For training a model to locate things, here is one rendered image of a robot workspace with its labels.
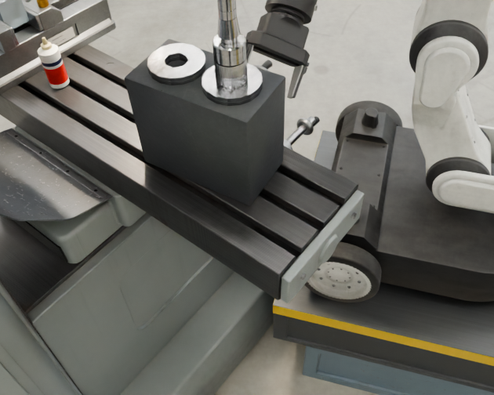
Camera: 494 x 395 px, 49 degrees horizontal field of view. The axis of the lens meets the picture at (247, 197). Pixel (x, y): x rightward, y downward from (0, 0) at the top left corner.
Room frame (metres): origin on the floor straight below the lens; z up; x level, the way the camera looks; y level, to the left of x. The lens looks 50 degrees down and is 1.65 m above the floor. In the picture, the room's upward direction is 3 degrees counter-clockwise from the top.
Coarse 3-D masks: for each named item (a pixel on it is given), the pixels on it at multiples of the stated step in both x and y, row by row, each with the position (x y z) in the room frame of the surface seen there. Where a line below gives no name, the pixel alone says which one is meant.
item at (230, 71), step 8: (216, 56) 0.63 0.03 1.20; (224, 56) 0.63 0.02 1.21; (232, 56) 0.62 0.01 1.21; (240, 56) 0.63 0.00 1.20; (216, 64) 0.63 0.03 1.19; (224, 64) 0.63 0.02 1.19; (232, 64) 0.62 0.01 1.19; (240, 64) 0.63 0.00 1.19; (216, 72) 0.64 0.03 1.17; (224, 72) 0.63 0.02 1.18; (232, 72) 0.62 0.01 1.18; (240, 72) 0.63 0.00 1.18; (216, 80) 0.64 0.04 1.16; (224, 80) 0.63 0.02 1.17; (232, 80) 0.62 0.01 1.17; (240, 80) 0.63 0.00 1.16; (232, 88) 0.62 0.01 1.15
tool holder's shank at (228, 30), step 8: (224, 0) 0.64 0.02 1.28; (232, 0) 0.64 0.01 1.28; (224, 8) 0.64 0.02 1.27; (232, 8) 0.64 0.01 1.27; (224, 16) 0.64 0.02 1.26; (232, 16) 0.64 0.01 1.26; (224, 24) 0.64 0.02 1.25; (232, 24) 0.64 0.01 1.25; (224, 32) 0.63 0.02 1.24; (232, 32) 0.63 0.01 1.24; (224, 40) 0.64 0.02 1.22; (232, 40) 0.64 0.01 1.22
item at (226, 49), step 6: (216, 36) 0.66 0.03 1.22; (240, 36) 0.65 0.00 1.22; (216, 42) 0.64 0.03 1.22; (222, 42) 0.64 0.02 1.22; (234, 42) 0.64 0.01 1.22; (240, 42) 0.64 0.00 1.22; (216, 48) 0.63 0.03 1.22; (222, 48) 0.63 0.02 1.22; (228, 48) 0.63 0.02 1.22; (234, 48) 0.63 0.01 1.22; (240, 48) 0.63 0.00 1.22; (222, 54) 0.63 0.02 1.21; (228, 54) 0.62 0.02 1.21; (234, 54) 0.63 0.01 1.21
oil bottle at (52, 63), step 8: (40, 48) 0.92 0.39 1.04; (48, 48) 0.91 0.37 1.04; (56, 48) 0.92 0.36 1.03; (40, 56) 0.91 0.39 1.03; (48, 56) 0.90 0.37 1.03; (56, 56) 0.91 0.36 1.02; (48, 64) 0.90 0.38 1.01; (56, 64) 0.91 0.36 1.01; (48, 72) 0.90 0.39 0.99; (56, 72) 0.90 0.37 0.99; (64, 72) 0.92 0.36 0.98; (48, 80) 0.91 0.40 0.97; (56, 80) 0.90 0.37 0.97; (64, 80) 0.91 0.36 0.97; (56, 88) 0.90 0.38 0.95
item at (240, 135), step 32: (160, 64) 0.69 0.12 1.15; (192, 64) 0.69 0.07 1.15; (160, 96) 0.64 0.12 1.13; (192, 96) 0.63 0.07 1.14; (224, 96) 0.61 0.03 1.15; (256, 96) 0.62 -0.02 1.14; (160, 128) 0.65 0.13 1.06; (192, 128) 0.62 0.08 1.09; (224, 128) 0.58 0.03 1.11; (256, 128) 0.59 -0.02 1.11; (160, 160) 0.66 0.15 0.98; (192, 160) 0.62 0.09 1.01; (224, 160) 0.59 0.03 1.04; (256, 160) 0.59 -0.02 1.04; (224, 192) 0.59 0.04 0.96; (256, 192) 0.58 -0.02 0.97
